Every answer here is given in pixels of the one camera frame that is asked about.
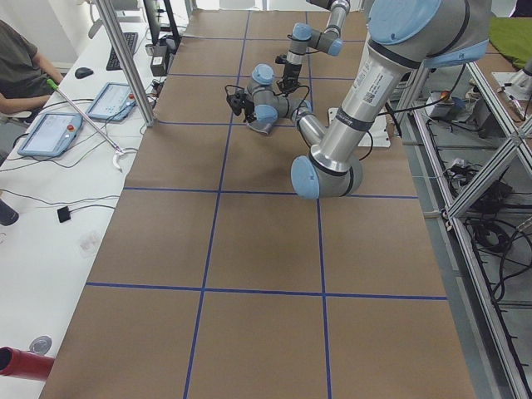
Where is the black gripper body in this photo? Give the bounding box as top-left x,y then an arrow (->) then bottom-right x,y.
275,56 -> 301,92
224,85 -> 254,121

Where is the pink towel with grey back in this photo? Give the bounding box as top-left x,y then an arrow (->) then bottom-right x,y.
246,121 -> 274,136

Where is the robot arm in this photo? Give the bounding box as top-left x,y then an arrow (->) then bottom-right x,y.
226,0 -> 491,200
275,0 -> 351,95

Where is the black power adapter box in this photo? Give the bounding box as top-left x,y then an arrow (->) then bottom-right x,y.
150,45 -> 170,77

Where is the far teach pendant tablet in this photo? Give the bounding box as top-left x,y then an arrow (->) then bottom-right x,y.
86,82 -> 135,122

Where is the teach pendant tablet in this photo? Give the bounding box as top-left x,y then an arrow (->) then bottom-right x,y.
86,82 -> 135,122
17,112 -> 83,157

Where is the black keyboard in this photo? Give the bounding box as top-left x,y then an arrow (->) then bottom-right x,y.
106,32 -> 139,71

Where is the black computer mouse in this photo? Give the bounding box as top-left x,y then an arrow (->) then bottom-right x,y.
75,67 -> 94,79

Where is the brown paper table cover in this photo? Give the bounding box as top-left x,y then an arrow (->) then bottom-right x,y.
42,11 -> 475,398

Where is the near teach pendant tablet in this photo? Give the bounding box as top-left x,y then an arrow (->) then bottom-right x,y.
17,112 -> 83,157

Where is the small black square device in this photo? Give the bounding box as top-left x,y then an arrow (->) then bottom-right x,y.
57,205 -> 71,224

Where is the seated person in grey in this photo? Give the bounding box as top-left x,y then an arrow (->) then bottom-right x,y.
1,21 -> 63,115

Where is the round metal disc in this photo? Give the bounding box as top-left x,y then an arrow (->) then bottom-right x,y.
28,335 -> 52,356

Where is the red cylinder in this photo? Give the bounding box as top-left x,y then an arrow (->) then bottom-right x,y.
1,347 -> 55,382

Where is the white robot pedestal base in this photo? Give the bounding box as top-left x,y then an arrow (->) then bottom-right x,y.
328,106 -> 392,149

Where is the grabber stick with green handle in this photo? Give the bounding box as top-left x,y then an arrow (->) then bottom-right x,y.
47,78 -> 135,173

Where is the aluminium frame post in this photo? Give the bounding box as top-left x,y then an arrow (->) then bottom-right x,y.
95,0 -> 155,127

